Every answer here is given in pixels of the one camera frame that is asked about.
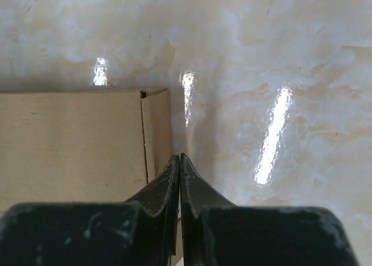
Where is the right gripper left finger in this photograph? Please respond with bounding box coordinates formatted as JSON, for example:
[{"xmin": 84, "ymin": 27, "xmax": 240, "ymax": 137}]
[{"xmin": 1, "ymin": 156, "xmax": 180, "ymax": 265}]

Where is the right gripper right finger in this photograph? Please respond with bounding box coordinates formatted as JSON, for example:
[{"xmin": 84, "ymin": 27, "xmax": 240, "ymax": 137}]
[{"xmin": 179, "ymin": 154, "xmax": 358, "ymax": 265}]

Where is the brown cardboard box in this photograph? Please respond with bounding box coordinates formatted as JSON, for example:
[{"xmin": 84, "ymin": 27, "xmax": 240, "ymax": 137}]
[{"xmin": 1, "ymin": 88, "xmax": 173, "ymax": 211}]

